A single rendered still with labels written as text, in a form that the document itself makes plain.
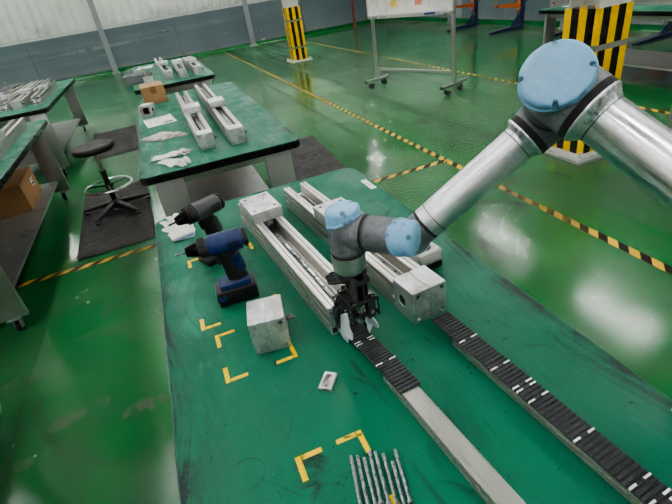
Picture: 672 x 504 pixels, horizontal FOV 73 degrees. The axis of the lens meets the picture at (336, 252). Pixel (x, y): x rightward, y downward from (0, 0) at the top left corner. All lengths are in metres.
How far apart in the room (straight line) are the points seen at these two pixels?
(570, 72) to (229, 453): 0.91
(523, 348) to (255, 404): 0.61
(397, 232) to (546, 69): 0.36
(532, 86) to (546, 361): 0.58
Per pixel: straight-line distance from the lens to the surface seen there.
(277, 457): 0.97
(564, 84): 0.83
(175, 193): 2.78
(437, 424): 0.94
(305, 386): 1.07
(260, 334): 1.14
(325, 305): 1.14
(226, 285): 1.34
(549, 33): 7.40
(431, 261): 1.35
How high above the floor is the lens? 1.55
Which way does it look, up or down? 31 degrees down
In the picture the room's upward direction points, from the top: 9 degrees counter-clockwise
